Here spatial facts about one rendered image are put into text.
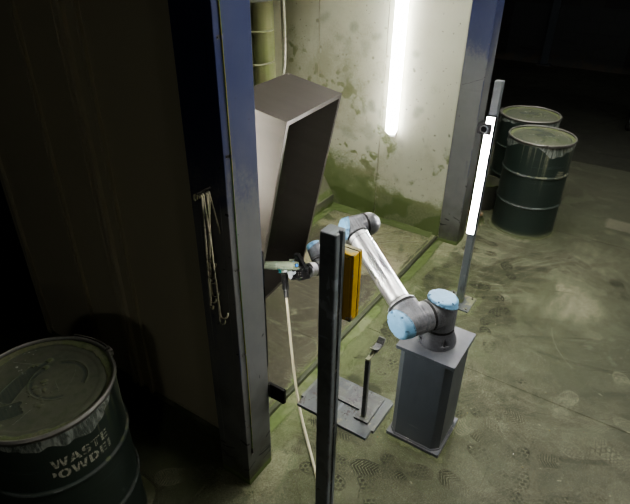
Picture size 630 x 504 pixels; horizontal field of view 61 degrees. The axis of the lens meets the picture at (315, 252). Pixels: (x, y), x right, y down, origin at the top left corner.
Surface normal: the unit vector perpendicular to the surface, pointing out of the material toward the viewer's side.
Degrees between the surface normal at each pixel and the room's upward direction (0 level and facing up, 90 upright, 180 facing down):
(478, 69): 90
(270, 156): 90
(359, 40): 90
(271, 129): 90
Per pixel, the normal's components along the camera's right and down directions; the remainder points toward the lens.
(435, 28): -0.55, 0.43
